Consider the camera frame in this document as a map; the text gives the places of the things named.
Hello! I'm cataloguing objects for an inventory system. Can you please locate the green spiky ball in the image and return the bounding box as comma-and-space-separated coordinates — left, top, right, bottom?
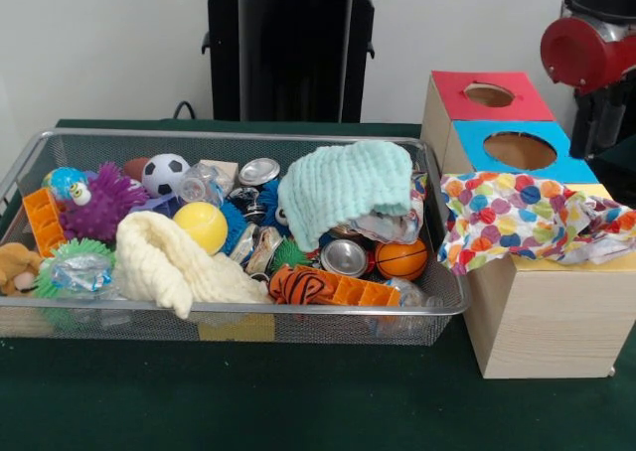
33, 236, 118, 301

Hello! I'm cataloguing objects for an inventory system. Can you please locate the shallow clear mesh bin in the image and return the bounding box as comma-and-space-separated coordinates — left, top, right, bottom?
0, 127, 472, 347

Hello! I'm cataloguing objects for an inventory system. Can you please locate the black and white soccer ball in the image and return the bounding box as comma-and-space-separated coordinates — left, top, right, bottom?
142, 152, 192, 198

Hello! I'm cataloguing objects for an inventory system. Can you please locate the orange plastic grid tray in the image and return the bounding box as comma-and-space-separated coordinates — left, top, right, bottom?
332, 273, 402, 308

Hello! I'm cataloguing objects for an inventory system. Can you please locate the mint green knitted cloth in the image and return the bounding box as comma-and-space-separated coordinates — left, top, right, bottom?
276, 140, 414, 252

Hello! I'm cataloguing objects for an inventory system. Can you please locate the orange tiger plush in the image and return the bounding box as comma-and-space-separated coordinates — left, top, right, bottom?
268, 265, 342, 306

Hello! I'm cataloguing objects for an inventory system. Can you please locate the wooden box with three holes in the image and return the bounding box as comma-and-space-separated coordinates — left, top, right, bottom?
420, 70, 636, 380

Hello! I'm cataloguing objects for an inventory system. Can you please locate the cream knitted cloth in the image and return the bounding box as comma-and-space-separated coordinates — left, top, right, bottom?
113, 211, 274, 321

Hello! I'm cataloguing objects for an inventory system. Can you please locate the orange basketball toy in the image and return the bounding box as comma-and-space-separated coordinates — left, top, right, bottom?
374, 236, 429, 282

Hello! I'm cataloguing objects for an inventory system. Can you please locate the black cable loop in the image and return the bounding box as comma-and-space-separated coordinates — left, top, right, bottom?
172, 100, 201, 121

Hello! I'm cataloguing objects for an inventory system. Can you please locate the yellow ball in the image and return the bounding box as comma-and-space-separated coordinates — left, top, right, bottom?
171, 202, 229, 254

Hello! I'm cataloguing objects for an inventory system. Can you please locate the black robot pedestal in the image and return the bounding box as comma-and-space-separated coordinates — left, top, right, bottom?
191, 0, 401, 123

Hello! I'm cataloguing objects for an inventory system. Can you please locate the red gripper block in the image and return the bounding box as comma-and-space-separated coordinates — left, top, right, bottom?
540, 16, 636, 158

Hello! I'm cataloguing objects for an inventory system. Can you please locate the dark green side table cloth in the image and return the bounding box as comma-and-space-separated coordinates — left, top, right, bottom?
591, 142, 636, 209

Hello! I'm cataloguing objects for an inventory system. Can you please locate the multicolour dotted cloth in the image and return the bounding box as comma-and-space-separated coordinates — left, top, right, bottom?
556, 187, 636, 266
436, 171, 597, 277

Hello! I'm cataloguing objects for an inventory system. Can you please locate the purple spiky toy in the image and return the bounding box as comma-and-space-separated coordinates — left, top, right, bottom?
59, 161, 150, 243

